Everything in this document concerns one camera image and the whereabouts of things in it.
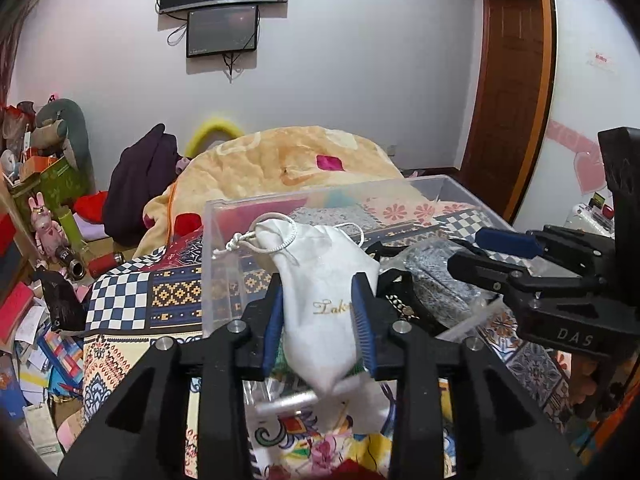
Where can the floral cloth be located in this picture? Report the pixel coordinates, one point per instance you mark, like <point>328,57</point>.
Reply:
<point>310,450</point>

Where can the orange fleece blanket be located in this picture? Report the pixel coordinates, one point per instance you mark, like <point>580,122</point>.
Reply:
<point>280,170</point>

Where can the silver tube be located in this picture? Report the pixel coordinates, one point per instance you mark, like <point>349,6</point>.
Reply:
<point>287,402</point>

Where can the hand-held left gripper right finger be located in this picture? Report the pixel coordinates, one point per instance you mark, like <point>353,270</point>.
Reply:
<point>362,327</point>

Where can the red bottle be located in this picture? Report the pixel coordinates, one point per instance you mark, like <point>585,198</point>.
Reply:
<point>105,263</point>

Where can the clear plastic storage box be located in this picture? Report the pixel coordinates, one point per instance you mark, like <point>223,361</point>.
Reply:
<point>235,260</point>

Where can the black bag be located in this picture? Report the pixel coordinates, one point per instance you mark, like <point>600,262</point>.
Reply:
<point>60,300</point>

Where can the pile of papers and books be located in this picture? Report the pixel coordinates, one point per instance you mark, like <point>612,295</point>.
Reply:
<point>35,380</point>

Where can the pink rabbit figure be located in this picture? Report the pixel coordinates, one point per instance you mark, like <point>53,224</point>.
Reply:
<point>46,225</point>

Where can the brown wooden door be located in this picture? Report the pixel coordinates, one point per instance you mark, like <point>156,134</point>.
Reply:
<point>505,90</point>

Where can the red cloth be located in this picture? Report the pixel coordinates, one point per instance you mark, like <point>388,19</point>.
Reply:
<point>90,208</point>

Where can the small black wall screen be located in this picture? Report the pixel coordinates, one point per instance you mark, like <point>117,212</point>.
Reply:
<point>222,31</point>

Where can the black metal lens tube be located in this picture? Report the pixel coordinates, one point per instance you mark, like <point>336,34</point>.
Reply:
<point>70,260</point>

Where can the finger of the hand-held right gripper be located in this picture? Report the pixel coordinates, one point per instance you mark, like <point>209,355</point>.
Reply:
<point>480,270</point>
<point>507,242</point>

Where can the person's right hand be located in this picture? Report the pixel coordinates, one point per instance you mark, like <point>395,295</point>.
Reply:
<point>595,385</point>

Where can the patchwork patterned quilt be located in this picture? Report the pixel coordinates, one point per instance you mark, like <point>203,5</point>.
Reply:
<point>145,300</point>

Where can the green tube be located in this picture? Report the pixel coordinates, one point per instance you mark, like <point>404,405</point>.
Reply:
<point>72,227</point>

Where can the dark purple garment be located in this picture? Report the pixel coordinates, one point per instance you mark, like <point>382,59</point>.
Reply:
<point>140,185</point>

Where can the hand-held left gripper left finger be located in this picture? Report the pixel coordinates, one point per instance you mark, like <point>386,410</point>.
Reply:
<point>272,322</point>

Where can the clear bag with grey contents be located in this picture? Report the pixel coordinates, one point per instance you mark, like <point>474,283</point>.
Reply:
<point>440,280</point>

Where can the green cardboard box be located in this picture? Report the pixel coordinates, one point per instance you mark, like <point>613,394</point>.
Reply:
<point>55,182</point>

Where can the green plush toy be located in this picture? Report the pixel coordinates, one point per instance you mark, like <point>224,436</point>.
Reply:
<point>62,130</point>

